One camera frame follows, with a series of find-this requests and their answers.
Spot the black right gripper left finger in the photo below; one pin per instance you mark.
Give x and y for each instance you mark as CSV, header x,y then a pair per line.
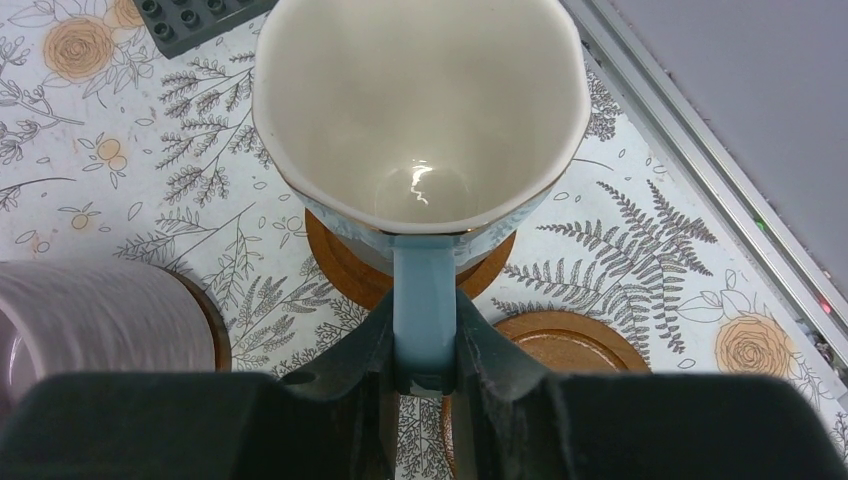
x,y
333,418

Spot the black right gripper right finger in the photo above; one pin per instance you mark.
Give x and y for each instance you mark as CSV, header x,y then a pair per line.
x,y
690,426

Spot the brown wooden coaster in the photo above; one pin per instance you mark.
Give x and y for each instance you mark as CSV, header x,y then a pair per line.
x,y
366,286
215,321
570,344

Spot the lilac mug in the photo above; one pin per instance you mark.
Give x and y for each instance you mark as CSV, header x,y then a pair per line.
x,y
83,316

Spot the light blue mug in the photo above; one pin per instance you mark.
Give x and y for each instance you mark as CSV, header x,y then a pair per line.
x,y
422,134

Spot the floral tablecloth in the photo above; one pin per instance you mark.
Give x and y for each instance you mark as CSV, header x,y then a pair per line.
x,y
108,149

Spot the blue grey brick tower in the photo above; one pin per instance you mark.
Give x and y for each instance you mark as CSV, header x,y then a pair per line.
x,y
177,26

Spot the aluminium frame rail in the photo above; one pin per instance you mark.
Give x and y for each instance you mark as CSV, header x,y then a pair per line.
x,y
675,130

